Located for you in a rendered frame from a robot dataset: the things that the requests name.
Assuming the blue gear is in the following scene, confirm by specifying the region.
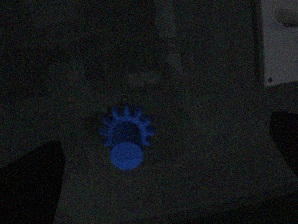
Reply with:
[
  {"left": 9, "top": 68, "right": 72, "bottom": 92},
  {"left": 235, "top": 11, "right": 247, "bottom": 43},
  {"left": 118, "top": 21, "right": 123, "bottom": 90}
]
[{"left": 100, "top": 103, "right": 156, "bottom": 171}]

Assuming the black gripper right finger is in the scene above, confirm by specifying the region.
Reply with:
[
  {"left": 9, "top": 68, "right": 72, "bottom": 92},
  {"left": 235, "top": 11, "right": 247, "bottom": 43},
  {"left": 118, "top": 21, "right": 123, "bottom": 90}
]
[{"left": 269, "top": 112, "right": 298, "bottom": 179}]

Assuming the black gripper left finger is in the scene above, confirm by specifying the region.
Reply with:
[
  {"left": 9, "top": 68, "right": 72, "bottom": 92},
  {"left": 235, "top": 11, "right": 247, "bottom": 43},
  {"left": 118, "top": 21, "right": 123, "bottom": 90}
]
[{"left": 0, "top": 140, "right": 65, "bottom": 224}]

